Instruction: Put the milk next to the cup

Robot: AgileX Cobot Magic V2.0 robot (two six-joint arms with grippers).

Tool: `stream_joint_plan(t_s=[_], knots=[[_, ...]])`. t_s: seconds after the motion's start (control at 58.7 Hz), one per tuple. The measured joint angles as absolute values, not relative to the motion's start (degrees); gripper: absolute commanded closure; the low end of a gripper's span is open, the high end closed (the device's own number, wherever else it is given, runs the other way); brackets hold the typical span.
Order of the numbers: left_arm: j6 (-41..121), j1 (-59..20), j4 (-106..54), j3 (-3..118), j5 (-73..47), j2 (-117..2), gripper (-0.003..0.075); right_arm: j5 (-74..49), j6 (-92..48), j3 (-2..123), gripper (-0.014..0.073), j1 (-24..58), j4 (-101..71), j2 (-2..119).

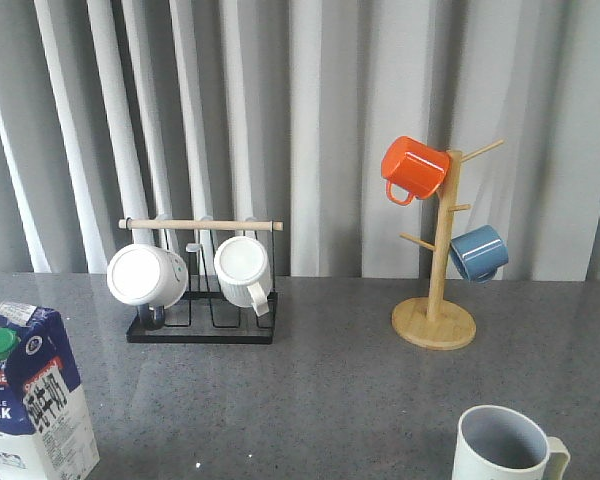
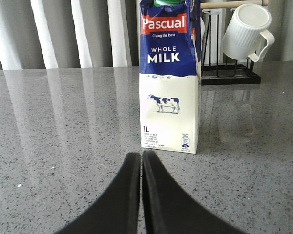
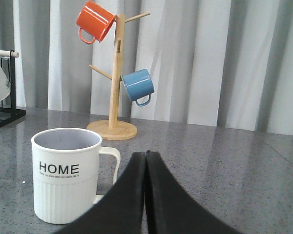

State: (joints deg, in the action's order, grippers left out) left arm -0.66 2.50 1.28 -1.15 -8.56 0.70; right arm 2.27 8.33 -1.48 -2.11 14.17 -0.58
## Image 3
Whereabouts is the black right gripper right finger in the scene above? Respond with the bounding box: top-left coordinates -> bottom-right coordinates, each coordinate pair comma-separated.
145,151 -> 238,234

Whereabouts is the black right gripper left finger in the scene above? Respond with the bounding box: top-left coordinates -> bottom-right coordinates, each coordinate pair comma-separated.
57,152 -> 146,234

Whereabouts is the white HOME mug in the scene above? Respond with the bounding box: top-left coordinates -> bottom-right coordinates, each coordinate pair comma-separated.
31,128 -> 121,224

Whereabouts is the wooden mug tree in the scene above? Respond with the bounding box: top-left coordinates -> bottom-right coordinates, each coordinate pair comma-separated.
86,12 -> 150,140

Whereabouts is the blue enamel mug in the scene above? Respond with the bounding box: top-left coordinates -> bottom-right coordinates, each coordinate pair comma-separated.
121,69 -> 155,107

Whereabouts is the grey pleated curtain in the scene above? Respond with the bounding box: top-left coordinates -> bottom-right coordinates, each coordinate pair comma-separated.
0,0 -> 293,135

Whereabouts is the orange enamel mug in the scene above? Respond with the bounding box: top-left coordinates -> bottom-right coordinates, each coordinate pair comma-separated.
76,0 -> 117,44

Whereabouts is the black wire mug rack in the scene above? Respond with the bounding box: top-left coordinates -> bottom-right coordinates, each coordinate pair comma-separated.
0,50 -> 26,127

